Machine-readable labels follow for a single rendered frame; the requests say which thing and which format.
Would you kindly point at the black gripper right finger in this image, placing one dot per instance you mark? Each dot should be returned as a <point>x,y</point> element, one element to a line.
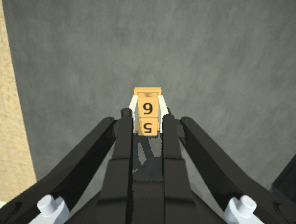
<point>243,200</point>

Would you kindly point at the yellow cube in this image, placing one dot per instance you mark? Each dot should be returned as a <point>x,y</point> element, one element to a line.
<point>147,126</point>
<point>147,104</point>

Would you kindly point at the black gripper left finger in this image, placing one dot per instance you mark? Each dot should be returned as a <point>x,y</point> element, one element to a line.
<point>50,200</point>

